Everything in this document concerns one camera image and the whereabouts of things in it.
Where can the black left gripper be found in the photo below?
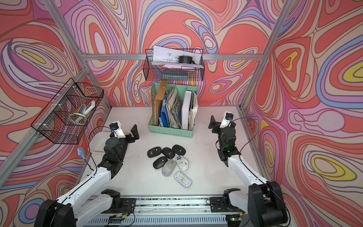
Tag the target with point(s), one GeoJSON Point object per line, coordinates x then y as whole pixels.
{"type": "Point", "coordinates": [134, 133]}

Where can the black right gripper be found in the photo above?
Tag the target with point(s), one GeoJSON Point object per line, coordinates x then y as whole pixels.
{"type": "Point", "coordinates": [217, 125]}

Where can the black mouse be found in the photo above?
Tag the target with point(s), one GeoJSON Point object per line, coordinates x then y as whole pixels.
{"type": "Point", "coordinates": [168, 153]}
{"type": "Point", "coordinates": [179, 150]}
{"type": "Point", "coordinates": [160, 162]}
{"type": "Point", "coordinates": [154, 152]}

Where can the black mouse front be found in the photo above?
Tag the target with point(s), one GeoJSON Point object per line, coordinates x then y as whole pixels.
{"type": "Point", "coordinates": [160, 162]}

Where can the grey mouse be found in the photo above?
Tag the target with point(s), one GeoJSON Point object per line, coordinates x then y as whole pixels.
{"type": "Point", "coordinates": [168, 167]}

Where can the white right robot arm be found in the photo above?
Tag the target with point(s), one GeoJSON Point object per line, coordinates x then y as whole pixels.
{"type": "Point", "coordinates": [249, 181]}

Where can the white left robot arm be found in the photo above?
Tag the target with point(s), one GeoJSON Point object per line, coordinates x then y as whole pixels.
{"type": "Point", "coordinates": [85, 185]}

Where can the white storage box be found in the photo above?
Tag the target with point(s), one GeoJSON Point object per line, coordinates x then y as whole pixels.
{"type": "Point", "coordinates": [98, 142]}

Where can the white upside-down mouse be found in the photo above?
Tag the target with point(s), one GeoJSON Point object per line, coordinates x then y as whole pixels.
{"type": "Point", "coordinates": [182, 179]}

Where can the green file organizer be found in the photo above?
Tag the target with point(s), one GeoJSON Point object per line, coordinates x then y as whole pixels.
{"type": "Point", "coordinates": [171, 131]}

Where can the blue booklet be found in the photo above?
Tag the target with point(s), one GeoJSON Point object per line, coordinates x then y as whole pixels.
{"type": "Point", "coordinates": [163, 114]}

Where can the white binder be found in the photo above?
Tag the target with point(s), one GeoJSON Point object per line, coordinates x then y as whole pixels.
{"type": "Point", "coordinates": [185, 110]}

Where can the magazines stack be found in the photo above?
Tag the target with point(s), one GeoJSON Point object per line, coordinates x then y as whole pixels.
{"type": "Point", "coordinates": [173, 105]}

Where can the brown folder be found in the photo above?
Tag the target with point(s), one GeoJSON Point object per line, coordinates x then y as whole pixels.
{"type": "Point", "coordinates": [160, 93]}

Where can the white remote control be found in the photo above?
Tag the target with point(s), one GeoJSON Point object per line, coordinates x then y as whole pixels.
{"type": "Point", "coordinates": [89, 108]}

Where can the black tape roll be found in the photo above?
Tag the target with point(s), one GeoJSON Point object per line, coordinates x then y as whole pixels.
{"type": "Point", "coordinates": [183, 59]}

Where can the white paper sheets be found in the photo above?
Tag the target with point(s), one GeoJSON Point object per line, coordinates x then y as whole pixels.
{"type": "Point", "coordinates": [162, 54]}

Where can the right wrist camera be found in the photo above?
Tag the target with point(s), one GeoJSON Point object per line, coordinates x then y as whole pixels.
{"type": "Point", "coordinates": [228, 117]}

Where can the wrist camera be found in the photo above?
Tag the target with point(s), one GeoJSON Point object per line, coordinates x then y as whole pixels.
{"type": "Point", "coordinates": [228, 117]}
{"type": "Point", "coordinates": [116, 130]}

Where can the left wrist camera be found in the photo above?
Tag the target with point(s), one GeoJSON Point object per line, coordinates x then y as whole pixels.
{"type": "Point", "coordinates": [116, 130]}

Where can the black wire basket back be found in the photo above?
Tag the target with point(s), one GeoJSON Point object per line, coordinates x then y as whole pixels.
{"type": "Point", "coordinates": [156, 71]}

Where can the black wire basket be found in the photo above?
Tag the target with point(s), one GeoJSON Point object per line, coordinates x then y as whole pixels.
{"type": "Point", "coordinates": [156, 71]}
{"type": "Point", "coordinates": [54, 123]}

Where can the black wire basket left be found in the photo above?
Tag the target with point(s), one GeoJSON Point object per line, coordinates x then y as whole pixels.
{"type": "Point", "coordinates": [54, 123]}

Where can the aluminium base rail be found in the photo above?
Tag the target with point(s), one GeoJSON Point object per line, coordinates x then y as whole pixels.
{"type": "Point", "coordinates": [176, 205]}

